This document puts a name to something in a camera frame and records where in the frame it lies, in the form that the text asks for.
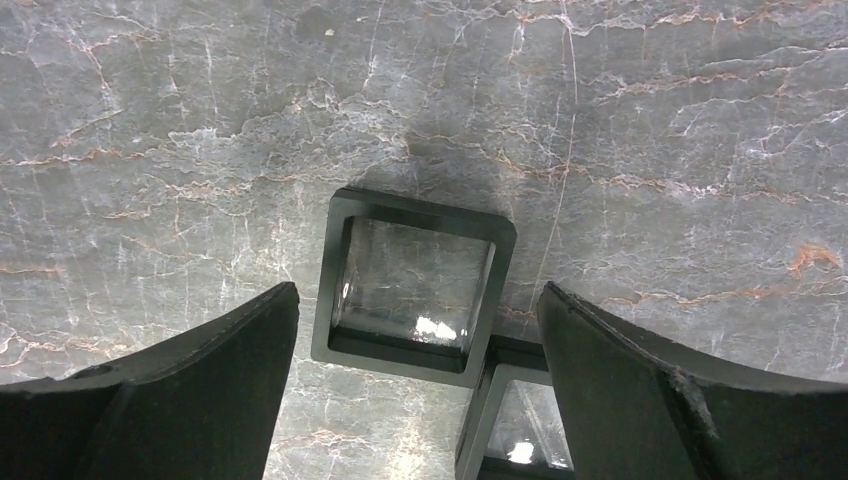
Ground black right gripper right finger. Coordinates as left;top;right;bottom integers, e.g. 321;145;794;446
537;283;847;479

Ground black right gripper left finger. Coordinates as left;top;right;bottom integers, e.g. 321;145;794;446
1;282;299;479

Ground black display frame box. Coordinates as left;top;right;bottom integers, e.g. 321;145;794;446
311;187;517;387

